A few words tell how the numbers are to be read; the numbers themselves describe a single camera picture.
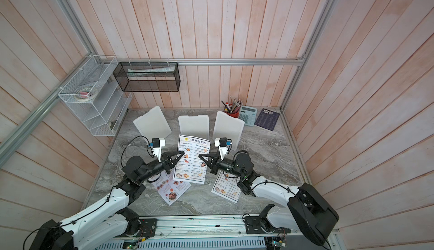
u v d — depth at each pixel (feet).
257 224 2.39
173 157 2.22
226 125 2.96
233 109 3.41
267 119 3.75
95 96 2.42
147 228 2.40
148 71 2.96
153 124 3.03
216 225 2.49
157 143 2.09
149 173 2.11
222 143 2.15
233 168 2.15
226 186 2.81
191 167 2.35
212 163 2.22
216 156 2.21
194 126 3.00
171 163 2.24
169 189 2.75
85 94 2.43
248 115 3.75
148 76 3.45
